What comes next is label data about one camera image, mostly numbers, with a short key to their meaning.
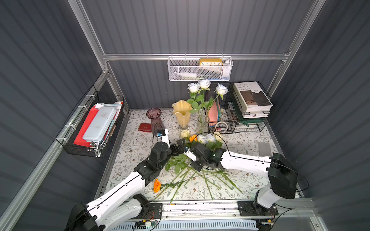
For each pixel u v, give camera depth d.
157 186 0.78
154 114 0.94
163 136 0.66
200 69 0.90
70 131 0.62
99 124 0.71
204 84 0.83
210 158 0.62
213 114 1.15
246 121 0.96
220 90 0.80
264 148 0.97
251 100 0.92
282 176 0.44
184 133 1.00
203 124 0.95
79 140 0.67
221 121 1.02
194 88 0.82
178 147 0.68
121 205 0.56
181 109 0.99
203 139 0.92
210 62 0.87
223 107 1.24
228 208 0.76
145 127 1.06
